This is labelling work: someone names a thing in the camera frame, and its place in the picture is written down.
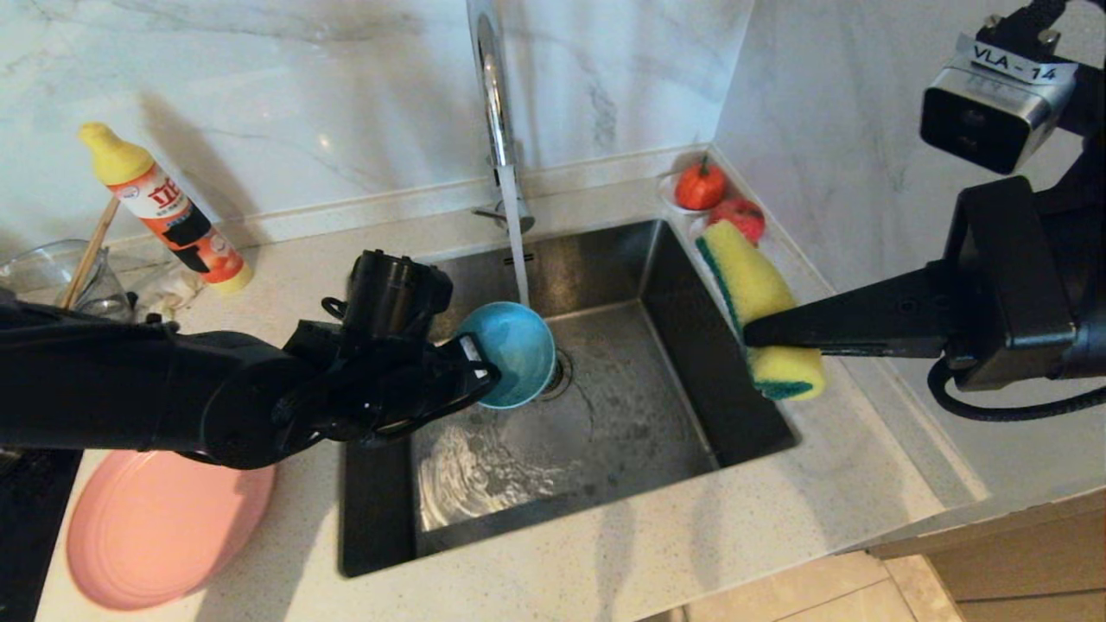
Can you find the red apple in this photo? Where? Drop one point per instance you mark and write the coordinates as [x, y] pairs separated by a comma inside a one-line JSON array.
[[747, 216]]

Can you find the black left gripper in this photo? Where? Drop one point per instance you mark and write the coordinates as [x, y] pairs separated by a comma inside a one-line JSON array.
[[363, 380]]

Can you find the stainless steel sink basin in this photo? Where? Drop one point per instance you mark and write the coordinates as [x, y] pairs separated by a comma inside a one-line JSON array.
[[622, 432]]

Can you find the chrome kitchen faucet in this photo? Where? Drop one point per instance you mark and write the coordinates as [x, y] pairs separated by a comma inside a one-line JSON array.
[[494, 104]]

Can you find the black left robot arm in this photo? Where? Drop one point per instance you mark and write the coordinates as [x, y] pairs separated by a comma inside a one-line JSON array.
[[112, 389]]

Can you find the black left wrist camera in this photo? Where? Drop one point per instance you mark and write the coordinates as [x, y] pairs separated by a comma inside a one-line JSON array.
[[393, 289]]

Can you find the black induction cooktop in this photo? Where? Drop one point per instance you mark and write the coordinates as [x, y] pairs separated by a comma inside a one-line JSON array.
[[30, 536]]

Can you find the crumpled white tissue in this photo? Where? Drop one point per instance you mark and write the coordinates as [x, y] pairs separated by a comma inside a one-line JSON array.
[[177, 294]]

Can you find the yellow sponge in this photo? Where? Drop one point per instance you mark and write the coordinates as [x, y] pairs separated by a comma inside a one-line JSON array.
[[747, 276]]

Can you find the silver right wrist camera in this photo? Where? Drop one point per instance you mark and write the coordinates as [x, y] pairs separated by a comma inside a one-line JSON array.
[[985, 112]]

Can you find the teal bowl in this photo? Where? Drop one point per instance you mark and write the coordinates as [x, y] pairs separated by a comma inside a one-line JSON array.
[[518, 345]]

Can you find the orange persimmon fruit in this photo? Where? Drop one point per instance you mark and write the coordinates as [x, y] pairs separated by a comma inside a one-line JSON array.
[[698, 186]]

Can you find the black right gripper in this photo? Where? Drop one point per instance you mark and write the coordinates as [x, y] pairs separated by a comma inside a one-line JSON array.
[[1020, 285]]

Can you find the pink plate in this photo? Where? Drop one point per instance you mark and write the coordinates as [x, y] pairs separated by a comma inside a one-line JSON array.
[[155, 536]]

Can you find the small white dish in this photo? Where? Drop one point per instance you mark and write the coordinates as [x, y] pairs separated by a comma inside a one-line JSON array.
[[694, 231], [664, 194]]

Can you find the clear glass bowl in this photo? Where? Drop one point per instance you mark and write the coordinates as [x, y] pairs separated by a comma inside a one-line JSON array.
[[43, 276]]

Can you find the wooden cabinet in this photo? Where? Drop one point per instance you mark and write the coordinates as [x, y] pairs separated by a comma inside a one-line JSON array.
[[1020, 570]]

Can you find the round metal drain strainer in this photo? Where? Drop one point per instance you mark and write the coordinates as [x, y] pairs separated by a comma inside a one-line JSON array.
[[562, 371]]

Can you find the yellow-capped orange dish soap bottle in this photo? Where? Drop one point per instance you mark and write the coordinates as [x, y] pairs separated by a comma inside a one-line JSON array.
[[130, 168]]

